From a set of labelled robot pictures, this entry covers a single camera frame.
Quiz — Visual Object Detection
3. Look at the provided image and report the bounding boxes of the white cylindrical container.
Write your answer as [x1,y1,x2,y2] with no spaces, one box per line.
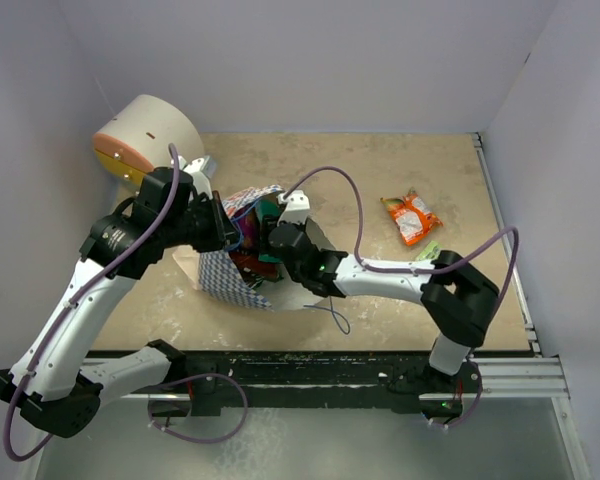
[92,94,205,189]

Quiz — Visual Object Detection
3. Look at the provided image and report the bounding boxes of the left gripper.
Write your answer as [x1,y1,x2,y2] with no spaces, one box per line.
[162,191,245,254]

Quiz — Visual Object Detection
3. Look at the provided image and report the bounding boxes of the checkered paper bag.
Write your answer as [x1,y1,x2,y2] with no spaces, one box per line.
[173,185,351,335]

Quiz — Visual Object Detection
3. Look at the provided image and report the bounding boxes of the red chips bag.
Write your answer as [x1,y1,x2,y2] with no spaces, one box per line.
[229,250,280,281]

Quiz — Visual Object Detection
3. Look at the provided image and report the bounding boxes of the orange snack packet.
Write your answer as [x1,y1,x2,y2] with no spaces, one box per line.
[380,188,443,247]

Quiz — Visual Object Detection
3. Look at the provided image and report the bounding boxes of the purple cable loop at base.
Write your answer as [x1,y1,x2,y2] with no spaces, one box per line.
[147,372,250,445]

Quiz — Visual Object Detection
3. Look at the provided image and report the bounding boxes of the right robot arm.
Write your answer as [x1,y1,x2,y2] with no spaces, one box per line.
[265,222,500,391]

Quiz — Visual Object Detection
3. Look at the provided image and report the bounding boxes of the teal snack packet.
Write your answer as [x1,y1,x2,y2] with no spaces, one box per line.
[258,251,281,264]

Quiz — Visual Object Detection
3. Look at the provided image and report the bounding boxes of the purple snack packet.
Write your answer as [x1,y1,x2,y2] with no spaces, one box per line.
[232,196,279,251]

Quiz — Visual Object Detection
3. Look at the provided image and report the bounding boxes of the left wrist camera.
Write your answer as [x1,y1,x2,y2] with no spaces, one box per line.
[178,155,217,196]

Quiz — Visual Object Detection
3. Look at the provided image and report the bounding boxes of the green snack packet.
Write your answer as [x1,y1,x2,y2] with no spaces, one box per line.
[416,241,441,261]

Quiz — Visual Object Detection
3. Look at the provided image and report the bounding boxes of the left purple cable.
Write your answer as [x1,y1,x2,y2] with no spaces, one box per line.
[3,142,182,462]

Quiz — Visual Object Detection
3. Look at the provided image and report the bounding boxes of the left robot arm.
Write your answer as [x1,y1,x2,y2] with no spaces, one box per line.
[0,167,238,438]

